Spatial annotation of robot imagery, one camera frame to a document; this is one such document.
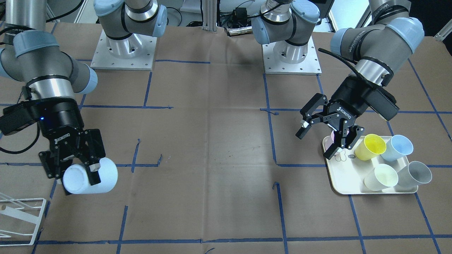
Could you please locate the aluminium frame post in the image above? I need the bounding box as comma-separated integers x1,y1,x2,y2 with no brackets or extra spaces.
200,0,220,33

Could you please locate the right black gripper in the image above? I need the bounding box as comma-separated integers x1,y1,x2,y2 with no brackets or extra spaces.
32,98,106,196

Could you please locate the cream white plastic cup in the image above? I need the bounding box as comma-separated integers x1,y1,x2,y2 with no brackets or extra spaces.
364,164,399,191

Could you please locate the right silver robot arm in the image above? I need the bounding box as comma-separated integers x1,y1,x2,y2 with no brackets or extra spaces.
1,0,167,195

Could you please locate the grey plastic cup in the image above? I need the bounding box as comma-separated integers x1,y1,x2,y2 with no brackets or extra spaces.
398,161,432,188

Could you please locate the pale blue plastic cup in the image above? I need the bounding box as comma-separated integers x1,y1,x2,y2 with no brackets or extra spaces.
381,135,414,161

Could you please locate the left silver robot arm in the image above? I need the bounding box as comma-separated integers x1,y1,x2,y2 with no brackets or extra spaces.
251,0,424,159

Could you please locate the light blue plastic cup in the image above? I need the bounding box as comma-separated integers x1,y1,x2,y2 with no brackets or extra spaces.
63,157,118,195

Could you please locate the yellow plastic cup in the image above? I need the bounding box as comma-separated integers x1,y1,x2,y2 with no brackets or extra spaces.
355,134,386,161

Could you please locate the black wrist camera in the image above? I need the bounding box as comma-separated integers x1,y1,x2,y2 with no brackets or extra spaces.
0,101,41,136

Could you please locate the white wire cup rack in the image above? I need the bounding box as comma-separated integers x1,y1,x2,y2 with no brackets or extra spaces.
0,193,50,247

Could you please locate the pink plastic cup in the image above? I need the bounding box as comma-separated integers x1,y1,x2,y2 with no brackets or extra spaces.
322,131,345,155

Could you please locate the beige serving tray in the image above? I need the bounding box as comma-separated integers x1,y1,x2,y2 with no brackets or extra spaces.
326,137,428,195

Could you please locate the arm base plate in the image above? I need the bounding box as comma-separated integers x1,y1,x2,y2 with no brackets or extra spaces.
262,37,322,75
90,31,157,71

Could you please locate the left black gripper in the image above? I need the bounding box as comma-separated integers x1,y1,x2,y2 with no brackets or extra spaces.
295,76,400,159

